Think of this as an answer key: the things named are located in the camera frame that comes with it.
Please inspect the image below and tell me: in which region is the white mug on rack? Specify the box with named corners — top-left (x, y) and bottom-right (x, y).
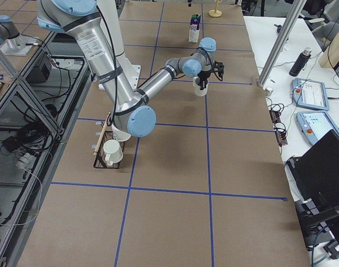
top-left (111, 124), bottom-right (131, 142)
top-left (103, 140), bottom-right (123, 166)

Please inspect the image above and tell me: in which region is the black water bottle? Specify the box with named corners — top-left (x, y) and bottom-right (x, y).
top-left (288, 47), bottom-right (312, 77)

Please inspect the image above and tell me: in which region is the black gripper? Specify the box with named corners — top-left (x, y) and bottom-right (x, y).
top-left (198, 61), bottom-right (225, 91)

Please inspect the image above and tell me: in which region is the black power strip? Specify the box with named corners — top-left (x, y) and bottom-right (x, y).
top-left (269, 110), bottom-right (288, 147)

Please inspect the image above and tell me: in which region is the wooden stand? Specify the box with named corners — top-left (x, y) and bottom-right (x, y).
top-left (208, 0), bottom-right (222, 18)

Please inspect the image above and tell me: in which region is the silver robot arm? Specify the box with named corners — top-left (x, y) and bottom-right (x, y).
top-left (37, 1), bottom-right (224, 137)
top-left (0, 15), bottom-right (20, 45)

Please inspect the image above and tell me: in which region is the black laptop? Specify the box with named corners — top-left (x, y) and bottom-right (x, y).
top-left (286, 129), bottom-right (339, 243)

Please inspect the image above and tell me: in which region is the wooden rack rod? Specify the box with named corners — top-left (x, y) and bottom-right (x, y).
top-left (93, 112), bottom-right (111, 156)

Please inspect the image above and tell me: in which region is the white HOME mug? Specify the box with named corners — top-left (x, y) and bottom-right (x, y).
top-left (193, 76), bottom-right (208, 97)

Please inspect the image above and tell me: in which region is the blue teach pendant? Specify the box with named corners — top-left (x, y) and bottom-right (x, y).
top-left (296, 111), bottom-right (338, 145)
top-left (292, 78), bottom-right (330, 111)

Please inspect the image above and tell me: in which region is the black wire mug rack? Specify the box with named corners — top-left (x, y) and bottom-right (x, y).
top-left (93, 130), bottom-right (125, 169)

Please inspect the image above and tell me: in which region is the blue white milk carton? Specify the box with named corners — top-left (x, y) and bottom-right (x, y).
top-left (188, 14), bottom-right (201, 43)

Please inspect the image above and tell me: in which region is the aluminium frame post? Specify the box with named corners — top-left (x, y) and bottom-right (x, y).
top-left (257, 0), bottom-right (307, 87)

